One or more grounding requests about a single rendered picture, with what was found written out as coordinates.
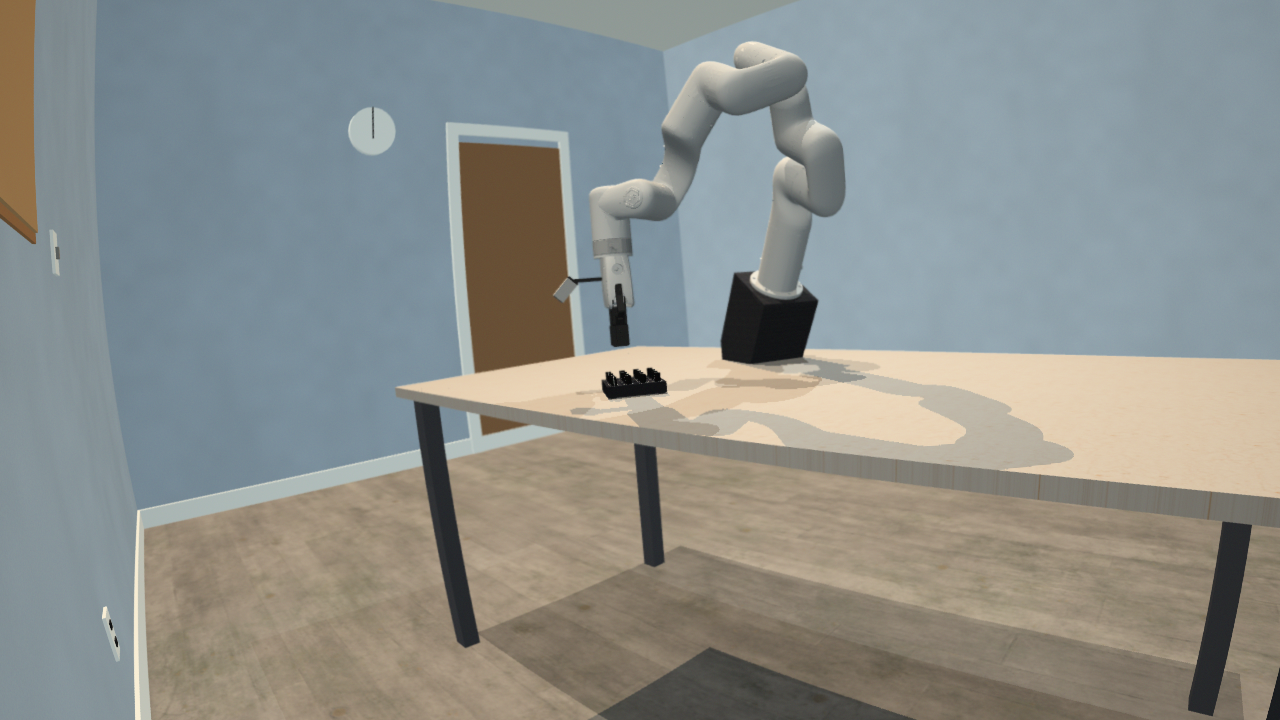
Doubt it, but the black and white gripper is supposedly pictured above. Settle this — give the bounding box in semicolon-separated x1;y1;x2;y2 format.
593;252;634;347

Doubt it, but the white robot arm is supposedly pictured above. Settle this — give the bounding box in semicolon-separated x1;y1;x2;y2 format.
589;42;846;300

